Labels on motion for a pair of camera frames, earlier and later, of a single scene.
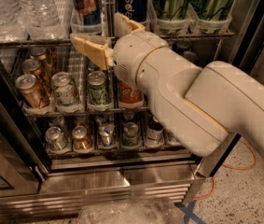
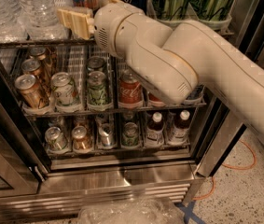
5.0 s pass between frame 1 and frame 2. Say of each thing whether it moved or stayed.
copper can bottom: stayed
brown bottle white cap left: stayed
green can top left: stayed
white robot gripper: moved
